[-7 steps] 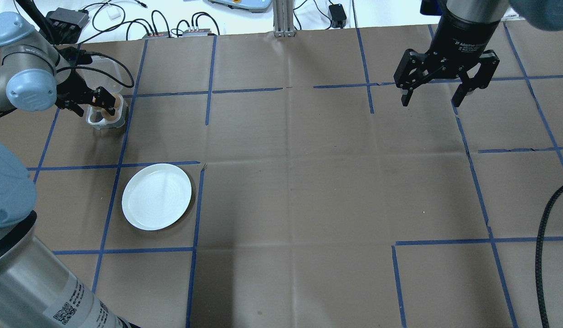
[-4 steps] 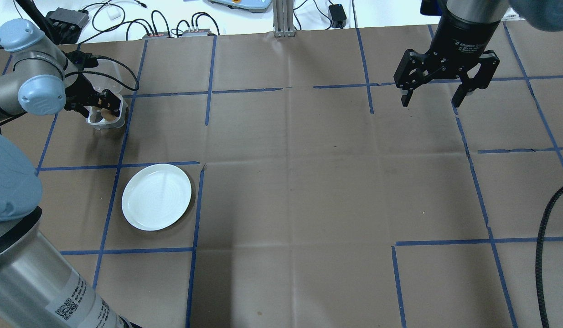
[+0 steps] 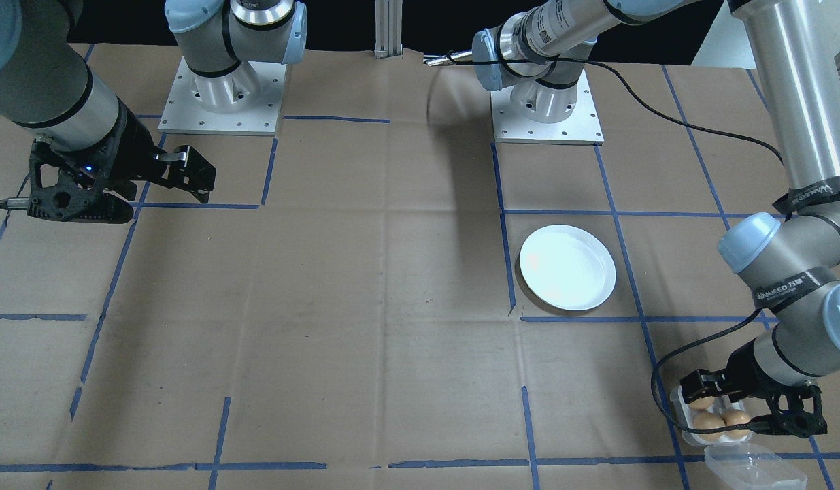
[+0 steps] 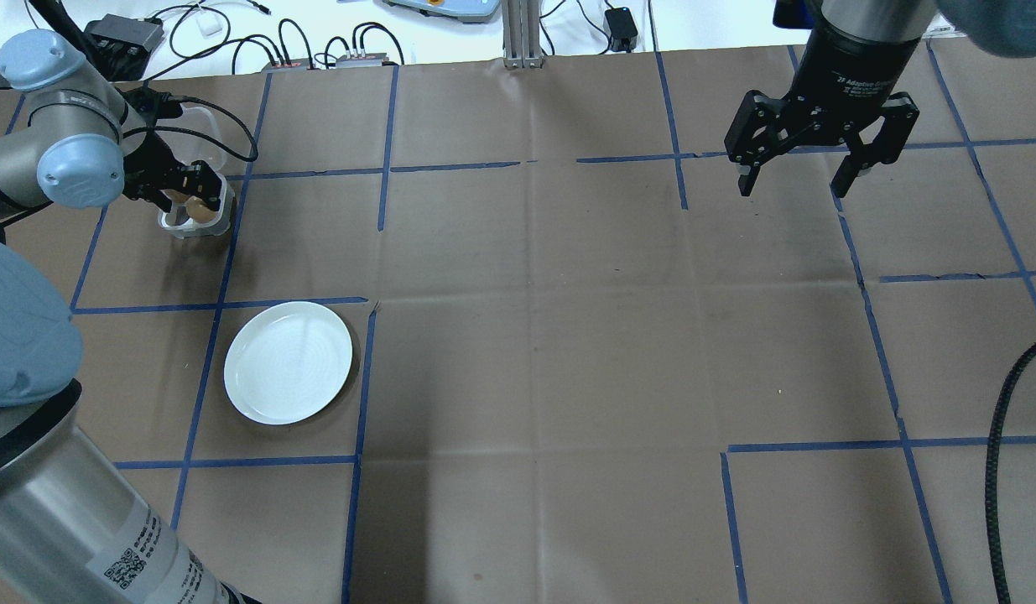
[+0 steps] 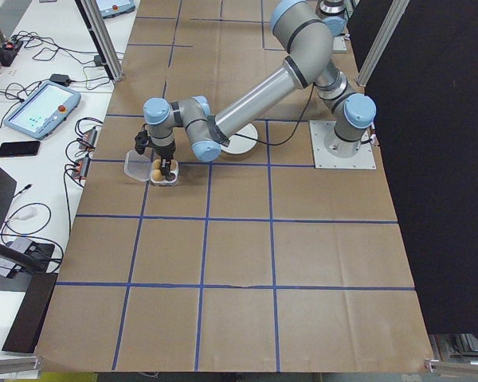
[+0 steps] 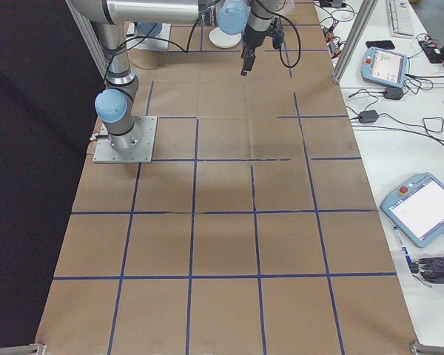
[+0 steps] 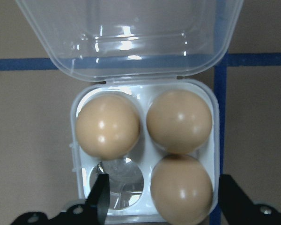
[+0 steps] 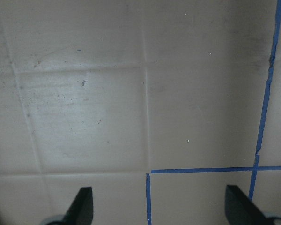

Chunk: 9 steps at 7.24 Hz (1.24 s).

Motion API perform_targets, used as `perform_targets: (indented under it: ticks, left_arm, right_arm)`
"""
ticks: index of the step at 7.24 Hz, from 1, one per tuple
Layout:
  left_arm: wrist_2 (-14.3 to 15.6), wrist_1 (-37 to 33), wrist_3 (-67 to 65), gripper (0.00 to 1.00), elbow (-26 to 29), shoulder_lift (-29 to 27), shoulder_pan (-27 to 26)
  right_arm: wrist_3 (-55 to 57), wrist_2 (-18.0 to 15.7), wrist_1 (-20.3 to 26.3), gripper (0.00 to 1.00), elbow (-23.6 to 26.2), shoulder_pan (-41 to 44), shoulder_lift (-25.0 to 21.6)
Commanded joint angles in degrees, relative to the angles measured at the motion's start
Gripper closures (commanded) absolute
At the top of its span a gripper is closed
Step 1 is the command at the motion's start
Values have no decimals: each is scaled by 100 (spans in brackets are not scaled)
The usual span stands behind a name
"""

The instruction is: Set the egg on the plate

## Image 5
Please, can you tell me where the clear plastic egg carton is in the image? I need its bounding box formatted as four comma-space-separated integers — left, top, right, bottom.
123, 150, 181, 187

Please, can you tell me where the white round plate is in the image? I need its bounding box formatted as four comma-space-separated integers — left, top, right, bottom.
221, 123, 259, 157

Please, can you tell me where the black hub with orange lights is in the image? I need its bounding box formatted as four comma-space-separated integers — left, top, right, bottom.
77, 126, 100, 151
72, 156, 92, 181

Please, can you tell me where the blue grey teach pendant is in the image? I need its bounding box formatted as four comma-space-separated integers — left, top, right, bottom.
96, 0, 139, 20
3, 79, 83, 141

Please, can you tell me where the black smartphone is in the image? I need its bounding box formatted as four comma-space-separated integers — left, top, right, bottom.
0, 140, 42, 158

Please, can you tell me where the small white device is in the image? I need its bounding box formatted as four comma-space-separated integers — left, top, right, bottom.
12, 205, 40, 223

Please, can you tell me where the grey docking box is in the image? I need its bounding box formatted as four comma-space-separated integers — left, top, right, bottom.
6, 238, 37, 258

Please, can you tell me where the black power strip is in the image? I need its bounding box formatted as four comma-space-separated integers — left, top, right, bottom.
0, 41, 24, 68

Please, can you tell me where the grey monitor stand base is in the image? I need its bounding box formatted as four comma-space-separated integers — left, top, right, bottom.
0, 237, 56, 292

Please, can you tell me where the dark brown board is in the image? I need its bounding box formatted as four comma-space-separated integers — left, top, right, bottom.
1, 272, 59, 355

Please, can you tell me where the aluminium profile bar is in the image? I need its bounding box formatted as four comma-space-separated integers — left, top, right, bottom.
355, 0, 412, 87
0, 355, 44, 374
423, 357, 478, 376

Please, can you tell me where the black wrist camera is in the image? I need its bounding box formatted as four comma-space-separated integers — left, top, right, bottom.
133, 127, 151, 155

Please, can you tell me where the aluminium profile post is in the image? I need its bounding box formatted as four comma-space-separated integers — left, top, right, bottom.
74, 0, 125, 84

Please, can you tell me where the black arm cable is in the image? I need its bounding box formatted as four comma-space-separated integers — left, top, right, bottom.
229, 84, 316, 147

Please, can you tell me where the white square base plate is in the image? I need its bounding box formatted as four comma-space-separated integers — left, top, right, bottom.
331, 34, 351, 54
309, 119, 378, 170

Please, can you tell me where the black frame cover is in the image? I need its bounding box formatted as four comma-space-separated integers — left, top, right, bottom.
345, 0, 478, 336

